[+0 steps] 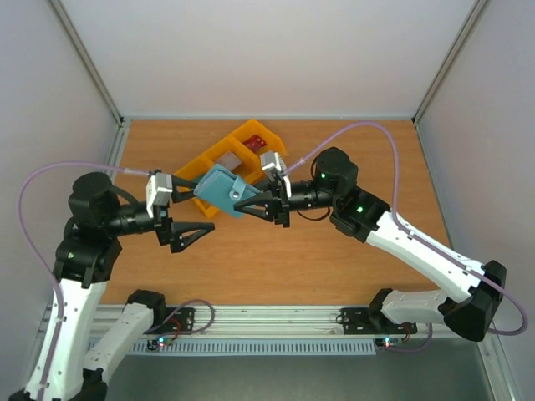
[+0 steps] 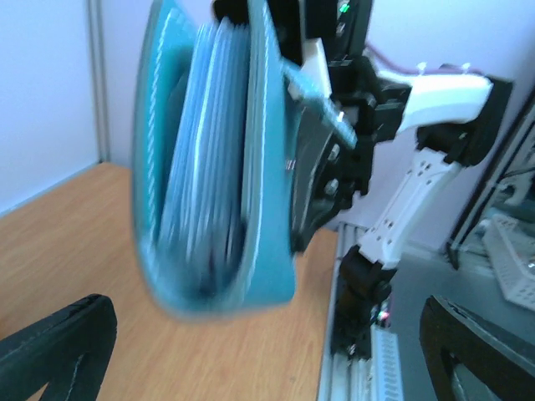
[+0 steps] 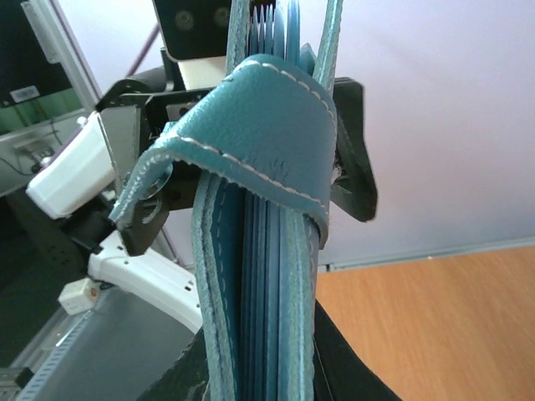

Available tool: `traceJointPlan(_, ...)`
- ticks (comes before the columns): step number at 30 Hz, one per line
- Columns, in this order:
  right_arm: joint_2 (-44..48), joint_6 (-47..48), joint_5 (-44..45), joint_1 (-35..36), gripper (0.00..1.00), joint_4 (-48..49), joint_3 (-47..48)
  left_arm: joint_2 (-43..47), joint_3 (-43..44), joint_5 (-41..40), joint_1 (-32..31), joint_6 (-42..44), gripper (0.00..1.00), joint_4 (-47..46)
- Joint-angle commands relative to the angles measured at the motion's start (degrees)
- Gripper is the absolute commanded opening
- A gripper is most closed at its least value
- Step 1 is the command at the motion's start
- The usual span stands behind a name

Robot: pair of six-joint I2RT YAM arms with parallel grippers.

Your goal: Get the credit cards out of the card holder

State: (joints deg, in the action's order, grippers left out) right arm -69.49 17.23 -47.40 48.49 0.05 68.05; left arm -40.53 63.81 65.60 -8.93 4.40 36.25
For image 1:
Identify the white card in bin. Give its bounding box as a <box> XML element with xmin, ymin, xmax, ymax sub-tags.
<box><xmin>215</xmin><ymin>151</ymin><xmax>242</xmax><ymax>171</ymax></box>

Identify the red card in bin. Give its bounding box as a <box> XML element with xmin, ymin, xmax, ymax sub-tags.
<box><xmin>242</xmin><ymin>135</ymin><xmax>267</xmax><ymax>153</ymax></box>

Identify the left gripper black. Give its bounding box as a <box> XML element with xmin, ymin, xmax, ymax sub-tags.
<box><xmin>106</xmin><ymin>173</ymin><xmax>216</xmax><ymax>251</ymax></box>

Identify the yellow bin middle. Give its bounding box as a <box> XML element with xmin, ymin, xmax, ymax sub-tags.
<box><xmin>202</xmin><ymin>135</ymin><xmax>261</xmax><ymax>184</ymax></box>

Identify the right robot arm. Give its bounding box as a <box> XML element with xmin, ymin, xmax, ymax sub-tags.
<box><xmin>234</xmin><ymin>147</ymin><xmax>507</xmax><ymax>342</ymax></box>

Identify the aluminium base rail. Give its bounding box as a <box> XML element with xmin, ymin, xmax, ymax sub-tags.
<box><xmin>41</xmin><ymin>303</ymin><xmax>498</xmax><ymax>340</ymax></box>

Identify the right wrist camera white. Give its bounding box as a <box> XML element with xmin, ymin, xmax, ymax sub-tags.
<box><xmin>260</xmin><ymin>150</ymin><xmax>292</xmax><ymax>197</ymax></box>

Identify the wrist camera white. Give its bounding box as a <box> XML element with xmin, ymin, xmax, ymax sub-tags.
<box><xmin>260</xmin><ymin>150</ymin><xmax>292</xmax><ymax>197</ymax></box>
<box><xmin>145</xmin><ymin>172</ymin><xmax>173</xmax><ymax>209</ymax></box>

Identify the yellow bin left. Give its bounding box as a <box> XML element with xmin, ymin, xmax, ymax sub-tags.
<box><xmin>173</xmin><ymin>154</ymin><xmax>222</xmax><ymax>219</ymax></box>

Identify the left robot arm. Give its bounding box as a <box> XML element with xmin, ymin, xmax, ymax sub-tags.
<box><xmin>10</xmin><ymin>170</ymin><xmax>215</xmax><ymax>400</ymax></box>

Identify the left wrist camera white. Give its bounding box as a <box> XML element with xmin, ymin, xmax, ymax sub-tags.
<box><xmin>145</xmin><ymin>172</ymin><xmax>173</xmax><ymax>209</ymax></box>

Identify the blue leather card holder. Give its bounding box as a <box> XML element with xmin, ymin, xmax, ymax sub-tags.
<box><xmin>194</xmin><ymin>164</ymin><xmax>260</xmax><ymax>218</ymax></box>

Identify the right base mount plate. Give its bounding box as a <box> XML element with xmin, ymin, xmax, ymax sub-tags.
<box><xmin>335</xmin><ymin>307</ymin><xmax>418</xmax><ymax>335</ymax></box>

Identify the slotted cable duct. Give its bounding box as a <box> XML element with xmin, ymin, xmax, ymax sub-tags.
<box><xmin>126</xmin><ymin>338</ymin><xmax>376</xmax><ymax>357</ymax></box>

